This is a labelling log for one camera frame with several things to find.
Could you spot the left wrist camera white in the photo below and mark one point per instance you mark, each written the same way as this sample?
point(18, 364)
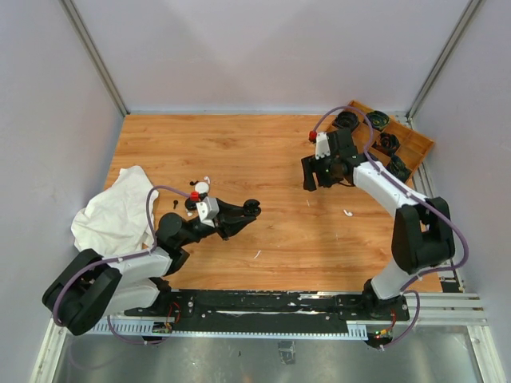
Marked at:
point(207, 210)

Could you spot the blue green swirl cup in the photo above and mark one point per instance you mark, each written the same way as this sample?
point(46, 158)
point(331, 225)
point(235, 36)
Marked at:
point(398, 168)

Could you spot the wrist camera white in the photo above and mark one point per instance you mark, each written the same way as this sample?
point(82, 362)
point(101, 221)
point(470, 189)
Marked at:
point(207, 210)
point(322, 147)

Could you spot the black charging case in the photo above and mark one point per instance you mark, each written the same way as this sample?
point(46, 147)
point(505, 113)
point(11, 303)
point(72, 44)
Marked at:
point(252, 207)
point(190, 204)

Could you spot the dark red swirl cup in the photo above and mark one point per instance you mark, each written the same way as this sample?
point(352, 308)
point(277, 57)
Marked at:
point(388, 143)

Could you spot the white cloth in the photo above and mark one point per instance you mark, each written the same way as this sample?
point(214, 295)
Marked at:
point(116, 221)

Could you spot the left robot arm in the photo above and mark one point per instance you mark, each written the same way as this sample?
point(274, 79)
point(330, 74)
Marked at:
point(93, 287)

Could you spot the wooden compartment tray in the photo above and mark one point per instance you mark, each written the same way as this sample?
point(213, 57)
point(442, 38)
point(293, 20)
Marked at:
point(414, 146)

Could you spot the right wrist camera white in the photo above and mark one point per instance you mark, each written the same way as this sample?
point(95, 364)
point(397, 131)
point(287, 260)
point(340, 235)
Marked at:
point(322, 147)

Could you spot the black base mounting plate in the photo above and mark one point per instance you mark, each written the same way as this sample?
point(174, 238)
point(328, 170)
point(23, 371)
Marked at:
point(275, 313)

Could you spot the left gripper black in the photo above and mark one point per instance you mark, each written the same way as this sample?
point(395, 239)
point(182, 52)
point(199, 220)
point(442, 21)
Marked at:
point(223, 224)

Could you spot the dark swirl cup far left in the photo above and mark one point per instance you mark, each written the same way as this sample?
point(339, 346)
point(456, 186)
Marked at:
point(346, 119)

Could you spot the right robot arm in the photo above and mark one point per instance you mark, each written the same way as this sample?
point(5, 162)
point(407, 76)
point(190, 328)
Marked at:
point(422, 237)

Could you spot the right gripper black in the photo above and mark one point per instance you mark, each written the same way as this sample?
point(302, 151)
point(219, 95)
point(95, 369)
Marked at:
point(308, 164)

